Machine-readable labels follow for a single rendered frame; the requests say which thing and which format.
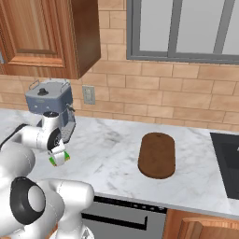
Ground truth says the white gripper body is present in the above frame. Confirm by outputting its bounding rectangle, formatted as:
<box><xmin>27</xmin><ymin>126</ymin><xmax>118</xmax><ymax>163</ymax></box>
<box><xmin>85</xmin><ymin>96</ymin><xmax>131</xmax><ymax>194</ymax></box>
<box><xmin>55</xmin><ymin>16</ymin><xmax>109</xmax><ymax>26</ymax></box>
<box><xmin>49</xmin><ymin>143</ymin><xmax>69</xmax><ymax>167</ymax></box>

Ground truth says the green sponge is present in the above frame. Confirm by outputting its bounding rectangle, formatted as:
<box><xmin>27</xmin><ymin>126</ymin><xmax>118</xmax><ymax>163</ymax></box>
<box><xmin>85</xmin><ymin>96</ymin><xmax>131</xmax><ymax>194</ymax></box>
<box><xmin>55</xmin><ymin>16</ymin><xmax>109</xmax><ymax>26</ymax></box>
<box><xmin>48</xmin><ymin>150</ymin><xmax>71</xmax><ymax>167</ymax></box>

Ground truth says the brown oval cutting board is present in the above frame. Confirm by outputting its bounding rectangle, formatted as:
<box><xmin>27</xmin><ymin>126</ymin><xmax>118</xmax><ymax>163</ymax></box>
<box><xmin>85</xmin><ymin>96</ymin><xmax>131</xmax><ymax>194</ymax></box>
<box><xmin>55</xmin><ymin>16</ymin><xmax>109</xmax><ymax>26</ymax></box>
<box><xmin>137</xmin><ymin>132</ymin><xmax>177</xmax><ymax>180</ymax></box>

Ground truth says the grey-blue coffee machine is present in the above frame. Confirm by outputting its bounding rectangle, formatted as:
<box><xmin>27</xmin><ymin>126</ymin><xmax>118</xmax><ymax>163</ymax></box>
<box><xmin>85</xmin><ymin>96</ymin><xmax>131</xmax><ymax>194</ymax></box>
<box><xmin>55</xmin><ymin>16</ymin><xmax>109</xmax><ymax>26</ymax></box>
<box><xmin>24</xmin><ymin>77</ymin><xmax>77</xmax><ymax>145</ymax></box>

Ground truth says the grey dishwasher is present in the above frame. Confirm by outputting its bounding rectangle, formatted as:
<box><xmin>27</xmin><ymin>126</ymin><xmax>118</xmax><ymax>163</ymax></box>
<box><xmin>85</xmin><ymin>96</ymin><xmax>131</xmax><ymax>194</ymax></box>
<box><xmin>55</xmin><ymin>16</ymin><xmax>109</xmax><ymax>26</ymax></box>
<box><xmin>79</xmin><ymin>195</ymin><xmax>169</xmax><ymax>239</ymax></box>

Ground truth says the wooden base cupboard door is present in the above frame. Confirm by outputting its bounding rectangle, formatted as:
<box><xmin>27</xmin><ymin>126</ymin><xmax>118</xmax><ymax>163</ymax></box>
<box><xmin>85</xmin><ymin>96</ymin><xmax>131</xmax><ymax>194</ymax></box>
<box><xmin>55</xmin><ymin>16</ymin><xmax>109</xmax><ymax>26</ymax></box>
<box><xmin>162</xmin><ymin>208</ymin><xmax>239</xmax><ymax>239</ymax></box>

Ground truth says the black hob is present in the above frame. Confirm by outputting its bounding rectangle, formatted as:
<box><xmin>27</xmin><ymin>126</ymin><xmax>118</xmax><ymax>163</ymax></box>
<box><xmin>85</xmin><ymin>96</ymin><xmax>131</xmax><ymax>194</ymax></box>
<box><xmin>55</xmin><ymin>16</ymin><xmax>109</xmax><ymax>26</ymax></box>
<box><xmin>209</xmin><ymin>132</ymin><xmax>239</xmax><ymax>201</ymax></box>

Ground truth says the grey-framed window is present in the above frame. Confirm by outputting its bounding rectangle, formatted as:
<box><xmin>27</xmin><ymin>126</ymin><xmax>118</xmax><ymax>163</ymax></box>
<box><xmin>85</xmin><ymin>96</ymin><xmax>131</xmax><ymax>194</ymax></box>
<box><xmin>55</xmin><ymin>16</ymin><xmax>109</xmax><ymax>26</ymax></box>
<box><xmin>125</xmin><ymin>0</ymin><xmax>239</xmax><ymax>65</ymax></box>

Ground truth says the grey wall socket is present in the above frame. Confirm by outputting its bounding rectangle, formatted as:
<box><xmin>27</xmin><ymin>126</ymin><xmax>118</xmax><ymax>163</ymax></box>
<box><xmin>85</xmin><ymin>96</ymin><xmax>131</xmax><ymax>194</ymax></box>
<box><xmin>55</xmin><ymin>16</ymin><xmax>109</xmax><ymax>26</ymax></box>
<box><xmin>81</xmin><ymin>84</ymin><xmax>96</xmax><ymax>106</ymax></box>

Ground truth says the black dishwasher handle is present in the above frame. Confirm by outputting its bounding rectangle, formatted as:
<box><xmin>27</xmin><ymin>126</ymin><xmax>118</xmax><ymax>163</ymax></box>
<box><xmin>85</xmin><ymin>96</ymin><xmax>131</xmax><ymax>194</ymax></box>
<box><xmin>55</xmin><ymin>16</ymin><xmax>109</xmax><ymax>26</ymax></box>
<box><xmin>80</xmin><ymin>212</ymin><xmax>148</xmax><ymax>232</ymax></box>

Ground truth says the wooden wall cupboard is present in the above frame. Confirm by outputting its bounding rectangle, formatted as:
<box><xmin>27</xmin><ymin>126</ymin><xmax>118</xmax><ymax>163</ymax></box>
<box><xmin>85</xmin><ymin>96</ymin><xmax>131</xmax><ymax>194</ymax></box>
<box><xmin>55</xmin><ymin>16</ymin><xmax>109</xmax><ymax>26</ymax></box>
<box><xmin>0</xmin><ymin>0</ymin><xmax>102</xmax><ymax>80</ymax></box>

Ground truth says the wooden wall cupboard door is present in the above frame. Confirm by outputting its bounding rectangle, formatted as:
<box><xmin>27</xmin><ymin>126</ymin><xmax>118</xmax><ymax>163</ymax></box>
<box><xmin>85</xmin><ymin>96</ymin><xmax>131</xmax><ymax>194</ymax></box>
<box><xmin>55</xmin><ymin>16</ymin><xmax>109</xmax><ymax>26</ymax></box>
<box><xmin>0</xmin><ymin>0</ymin><xmax>73</xmax><ymax>69</ymax></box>

